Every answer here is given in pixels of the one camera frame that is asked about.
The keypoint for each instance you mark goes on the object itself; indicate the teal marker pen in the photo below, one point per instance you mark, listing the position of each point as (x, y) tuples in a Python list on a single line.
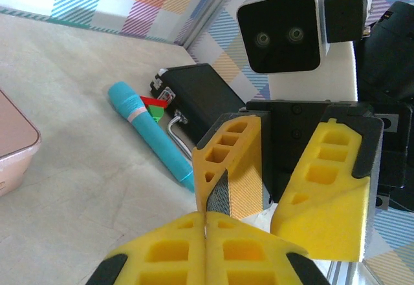
[(152, 130)]

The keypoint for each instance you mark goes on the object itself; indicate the red plastic block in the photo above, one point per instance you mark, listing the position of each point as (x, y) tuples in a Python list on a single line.
[(151, 101)]

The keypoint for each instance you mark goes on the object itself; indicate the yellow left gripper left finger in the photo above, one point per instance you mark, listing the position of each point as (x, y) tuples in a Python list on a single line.
[(168, 252)]

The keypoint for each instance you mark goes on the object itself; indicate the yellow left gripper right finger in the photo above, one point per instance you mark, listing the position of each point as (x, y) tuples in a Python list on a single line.
[(246, 252)]

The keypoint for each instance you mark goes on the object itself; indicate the pink tin box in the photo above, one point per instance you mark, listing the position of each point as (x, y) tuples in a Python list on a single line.
[(13, 136)]

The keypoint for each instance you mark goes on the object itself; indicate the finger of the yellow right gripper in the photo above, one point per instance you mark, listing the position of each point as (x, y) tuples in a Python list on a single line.
[(326, 197), (226, 149)]

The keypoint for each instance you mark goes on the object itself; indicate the black hard case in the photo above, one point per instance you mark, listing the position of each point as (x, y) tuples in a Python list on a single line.
[(200, 97)]

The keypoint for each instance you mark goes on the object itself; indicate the green plastic block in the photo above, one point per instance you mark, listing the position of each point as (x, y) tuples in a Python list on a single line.
[(156, 112)]

